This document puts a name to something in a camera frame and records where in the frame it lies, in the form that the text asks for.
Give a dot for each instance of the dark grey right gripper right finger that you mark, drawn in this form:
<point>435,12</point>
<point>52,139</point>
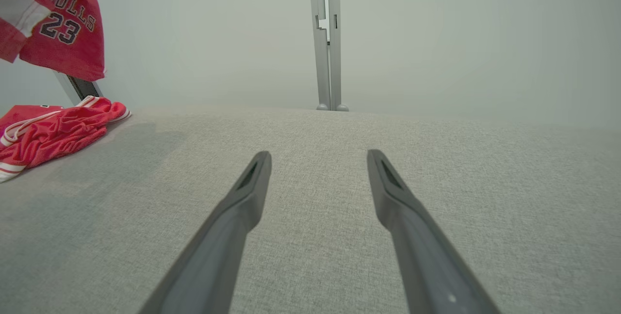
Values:
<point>427,265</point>

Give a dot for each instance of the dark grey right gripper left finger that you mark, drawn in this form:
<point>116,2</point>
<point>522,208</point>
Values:
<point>213,256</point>

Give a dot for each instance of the red Bulls 23 jersey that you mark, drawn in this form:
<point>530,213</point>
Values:
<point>58,134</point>
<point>82,59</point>

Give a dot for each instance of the grey metal partition post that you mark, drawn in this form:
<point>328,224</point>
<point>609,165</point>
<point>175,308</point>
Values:
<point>321,71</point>

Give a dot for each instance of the grey frame with dark strip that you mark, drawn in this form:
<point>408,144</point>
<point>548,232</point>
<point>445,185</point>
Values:
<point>68,90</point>

